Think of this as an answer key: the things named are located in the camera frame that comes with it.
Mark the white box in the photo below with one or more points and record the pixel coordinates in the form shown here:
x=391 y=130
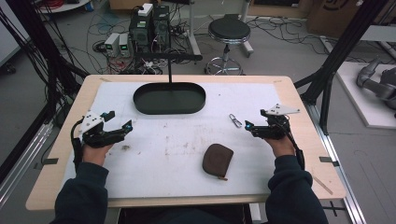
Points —
x=145 y=9

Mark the black computer tower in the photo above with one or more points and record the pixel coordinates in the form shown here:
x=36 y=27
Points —
x=140 y=34
x=161 y=25

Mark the grey power supply unit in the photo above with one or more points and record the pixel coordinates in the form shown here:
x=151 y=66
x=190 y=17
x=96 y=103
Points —
x=112 y=43
x=124 y=45

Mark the black metal frame post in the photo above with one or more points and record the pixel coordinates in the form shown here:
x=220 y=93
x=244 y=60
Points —
x=43 y=46
x=342 y=49

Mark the black round stool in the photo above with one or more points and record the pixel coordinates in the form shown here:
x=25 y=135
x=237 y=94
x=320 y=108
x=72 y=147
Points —
x=229 y=29

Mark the black oval tray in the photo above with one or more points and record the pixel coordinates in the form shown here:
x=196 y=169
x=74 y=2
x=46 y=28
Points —
x=169 y=101

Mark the cardboard box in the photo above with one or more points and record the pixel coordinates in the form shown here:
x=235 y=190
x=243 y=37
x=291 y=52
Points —
x=336 y=15

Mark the person's right hand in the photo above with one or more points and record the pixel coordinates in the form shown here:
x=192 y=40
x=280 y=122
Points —
x=282 y=147

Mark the white table leg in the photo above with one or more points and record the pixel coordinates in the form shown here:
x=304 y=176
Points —
x=193 y=31

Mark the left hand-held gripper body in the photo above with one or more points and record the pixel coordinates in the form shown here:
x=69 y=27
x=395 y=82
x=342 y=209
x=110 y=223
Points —
x=90 y=126

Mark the white table mat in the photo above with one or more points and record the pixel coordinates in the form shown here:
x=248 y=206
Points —
x=174 y=161

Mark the person's lap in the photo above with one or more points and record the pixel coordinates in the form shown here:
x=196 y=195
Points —
x=183 y=216

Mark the black camera stand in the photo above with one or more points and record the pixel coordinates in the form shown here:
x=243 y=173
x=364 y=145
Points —
x=169 y=56

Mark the brown zip pouch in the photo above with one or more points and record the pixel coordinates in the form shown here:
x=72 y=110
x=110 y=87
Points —
x=217 y=160

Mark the aluminium rail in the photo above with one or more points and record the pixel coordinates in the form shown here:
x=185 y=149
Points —
x=21 y=168
x=339 y=168

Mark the silver metal clip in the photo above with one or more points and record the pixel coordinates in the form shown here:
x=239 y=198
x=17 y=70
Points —
x=235 y=120

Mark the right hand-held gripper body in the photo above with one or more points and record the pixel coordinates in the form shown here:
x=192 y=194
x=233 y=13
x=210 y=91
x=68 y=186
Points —
x=278 y=127

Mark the black tape piece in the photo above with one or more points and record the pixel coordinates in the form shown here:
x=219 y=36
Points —
x=49 y=161
x=328 y=160

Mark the white platform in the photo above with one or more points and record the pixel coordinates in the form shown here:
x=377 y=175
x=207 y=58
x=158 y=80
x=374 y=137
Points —
x=358 y=102

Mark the person's left hand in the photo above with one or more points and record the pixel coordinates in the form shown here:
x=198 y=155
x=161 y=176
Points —
x=95 y=155

